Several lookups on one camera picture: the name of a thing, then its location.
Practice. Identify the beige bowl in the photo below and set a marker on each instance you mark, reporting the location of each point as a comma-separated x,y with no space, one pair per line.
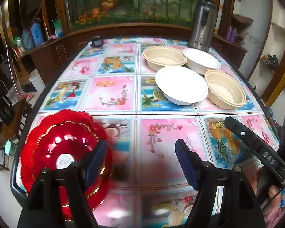
224,91
163,56

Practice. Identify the stainless steel thermos jug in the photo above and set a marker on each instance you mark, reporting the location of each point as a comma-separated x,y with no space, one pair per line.
203,25

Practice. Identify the red plate with sticker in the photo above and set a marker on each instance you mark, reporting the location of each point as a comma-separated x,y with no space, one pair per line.
69,142

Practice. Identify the person's right hand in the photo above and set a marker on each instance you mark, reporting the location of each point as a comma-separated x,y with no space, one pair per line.
274,211

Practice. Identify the purple bottles on shelf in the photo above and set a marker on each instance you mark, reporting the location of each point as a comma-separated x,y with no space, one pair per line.
231,34

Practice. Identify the wooden low cabinet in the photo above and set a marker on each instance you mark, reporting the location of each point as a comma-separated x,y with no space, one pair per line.
52,57

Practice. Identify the black kettle on chair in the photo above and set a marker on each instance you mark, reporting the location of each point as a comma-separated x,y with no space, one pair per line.
6,112

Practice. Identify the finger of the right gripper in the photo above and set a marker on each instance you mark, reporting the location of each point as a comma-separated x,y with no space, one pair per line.
249,138

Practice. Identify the white bowl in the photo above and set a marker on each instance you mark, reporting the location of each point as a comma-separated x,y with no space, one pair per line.
200,61
180,85

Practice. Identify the white plastic bucket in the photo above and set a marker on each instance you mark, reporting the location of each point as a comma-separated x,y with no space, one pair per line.
35,79

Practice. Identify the green white packet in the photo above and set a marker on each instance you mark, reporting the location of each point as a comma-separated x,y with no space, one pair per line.
58,28

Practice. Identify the colourful fruit tablecloth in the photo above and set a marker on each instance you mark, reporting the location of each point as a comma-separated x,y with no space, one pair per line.
147,187

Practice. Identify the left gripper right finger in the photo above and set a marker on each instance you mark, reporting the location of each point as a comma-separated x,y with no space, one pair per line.
225,196

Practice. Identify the grey blue jug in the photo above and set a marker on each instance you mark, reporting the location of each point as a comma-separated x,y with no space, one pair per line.
27,40

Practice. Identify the wooden side chair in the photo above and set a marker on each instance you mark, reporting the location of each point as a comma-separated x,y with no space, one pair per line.
12,132

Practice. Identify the mop with metal handle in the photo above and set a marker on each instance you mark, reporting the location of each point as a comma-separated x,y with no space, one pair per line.
14,73

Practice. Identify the large red wedding plate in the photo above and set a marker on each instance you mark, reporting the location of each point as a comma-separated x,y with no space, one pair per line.
29,146

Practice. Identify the flower garden mural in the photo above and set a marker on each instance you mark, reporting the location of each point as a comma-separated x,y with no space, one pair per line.
83,14

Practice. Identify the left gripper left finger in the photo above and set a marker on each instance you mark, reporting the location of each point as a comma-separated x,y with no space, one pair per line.
42,207

